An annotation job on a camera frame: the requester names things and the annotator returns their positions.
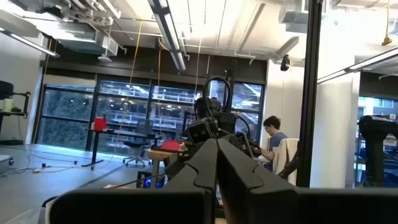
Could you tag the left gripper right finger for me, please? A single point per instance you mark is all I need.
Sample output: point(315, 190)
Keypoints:
point(264, 205)

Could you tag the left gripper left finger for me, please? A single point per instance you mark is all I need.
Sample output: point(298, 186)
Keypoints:
point(174, 205)

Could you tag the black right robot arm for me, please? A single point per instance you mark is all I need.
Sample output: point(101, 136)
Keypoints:
point(205, 109)

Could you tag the computer with blue light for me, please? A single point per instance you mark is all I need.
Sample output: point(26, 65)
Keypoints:
point(150, 182)

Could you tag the person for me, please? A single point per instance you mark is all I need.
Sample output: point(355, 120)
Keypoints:
point(275, 137)

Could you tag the small wooden table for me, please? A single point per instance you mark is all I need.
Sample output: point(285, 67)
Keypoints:
point(158, 155)

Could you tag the white cloth on chair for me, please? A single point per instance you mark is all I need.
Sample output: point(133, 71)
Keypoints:
point(286, 155)

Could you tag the red round object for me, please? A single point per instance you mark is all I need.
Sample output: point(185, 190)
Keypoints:
point(170, 145)

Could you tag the black office chair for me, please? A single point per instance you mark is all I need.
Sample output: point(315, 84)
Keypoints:
point(140, 137)

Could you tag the black desk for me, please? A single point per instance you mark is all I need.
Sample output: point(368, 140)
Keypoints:
point(124, 133)

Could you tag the ceiling light bar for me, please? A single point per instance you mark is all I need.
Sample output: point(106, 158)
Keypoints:
point(31, 45)
point(357, 67)
point(169, 37)

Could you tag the red box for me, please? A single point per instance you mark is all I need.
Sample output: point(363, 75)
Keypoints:
point(100, 124)

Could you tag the black machine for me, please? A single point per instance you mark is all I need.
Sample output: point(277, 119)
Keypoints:
point(376, 149)

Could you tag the black shelf stand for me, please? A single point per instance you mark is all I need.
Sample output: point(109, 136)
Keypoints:
point(21, 104)

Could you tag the pale green cup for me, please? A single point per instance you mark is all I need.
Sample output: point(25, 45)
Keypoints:
point(7, 104)

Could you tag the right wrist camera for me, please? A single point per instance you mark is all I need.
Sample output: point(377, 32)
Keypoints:
point(200, 132)

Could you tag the black wall camera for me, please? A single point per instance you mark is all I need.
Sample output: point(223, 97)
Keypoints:
point(285, 63)

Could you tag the black aluminium frame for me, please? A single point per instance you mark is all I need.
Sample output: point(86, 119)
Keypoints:
point(308, 93)

